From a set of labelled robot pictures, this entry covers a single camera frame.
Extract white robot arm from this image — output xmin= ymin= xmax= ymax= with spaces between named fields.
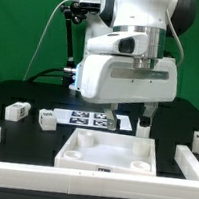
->
xmin=64 ymin=0 xmax=195 ymax=130

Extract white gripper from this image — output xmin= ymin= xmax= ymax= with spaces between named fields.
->
xmin=80 ymin=55 xmax=177 ymax=130

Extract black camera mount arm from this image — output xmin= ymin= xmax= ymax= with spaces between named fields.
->
xmin=50 ymin=0 xmax=100 ymax=89

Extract white cable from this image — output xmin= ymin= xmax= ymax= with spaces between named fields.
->
xmin=22 ymin=0 xmax=80 ymax=87

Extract white sheet with markers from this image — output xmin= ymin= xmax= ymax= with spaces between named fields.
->
xmin=51 ymin=106 xmax=135 ymax=133

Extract white U-shaped fence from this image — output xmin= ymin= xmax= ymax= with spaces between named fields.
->
xmin=0 ymin=130 xmax=199 ymax=199

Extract black cables at base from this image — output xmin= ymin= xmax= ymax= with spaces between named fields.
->
xmin=25 ymin=64 xmax=74 ymax=88

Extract white square table top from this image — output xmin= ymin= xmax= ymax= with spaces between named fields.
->
xmin=54 ymin=128 xmax=157 ymax=177

